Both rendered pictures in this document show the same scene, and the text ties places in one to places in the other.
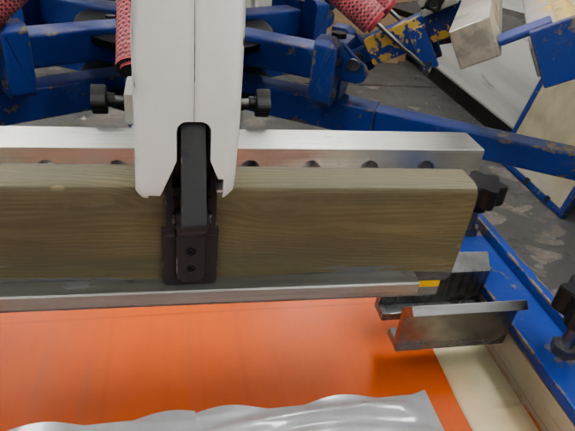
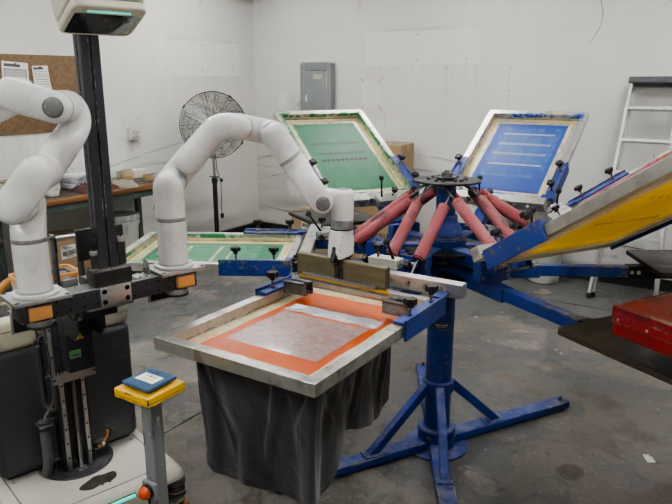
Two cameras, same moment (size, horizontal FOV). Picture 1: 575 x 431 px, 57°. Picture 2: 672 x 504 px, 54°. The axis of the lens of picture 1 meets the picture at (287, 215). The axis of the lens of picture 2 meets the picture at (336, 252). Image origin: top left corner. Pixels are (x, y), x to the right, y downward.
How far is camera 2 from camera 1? 2.00 m
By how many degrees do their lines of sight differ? 46
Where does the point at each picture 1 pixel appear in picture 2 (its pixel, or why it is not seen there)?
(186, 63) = (333, 239)
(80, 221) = (324, 263)
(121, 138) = not seen: hidden behind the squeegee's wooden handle
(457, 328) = (394, 309)
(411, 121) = (515, 295)
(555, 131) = not seen: outside the picture
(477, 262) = not seen: hidden behind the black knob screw
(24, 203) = (318, 259)
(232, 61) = (338, 239)
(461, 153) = (453, 286)
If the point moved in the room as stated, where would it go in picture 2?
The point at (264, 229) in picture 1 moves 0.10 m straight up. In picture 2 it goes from (350, 270) to (350, 241)
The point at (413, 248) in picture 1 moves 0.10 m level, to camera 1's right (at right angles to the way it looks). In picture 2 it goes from (376, 280) to (398, 287)
